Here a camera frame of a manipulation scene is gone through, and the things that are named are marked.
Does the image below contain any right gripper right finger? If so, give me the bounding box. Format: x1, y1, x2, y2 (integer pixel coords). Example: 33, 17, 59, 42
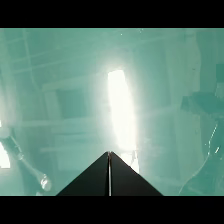
109, 151, 164, 197

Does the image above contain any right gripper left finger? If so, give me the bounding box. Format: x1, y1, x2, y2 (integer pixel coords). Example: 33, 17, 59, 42
56, 151, 110, 197

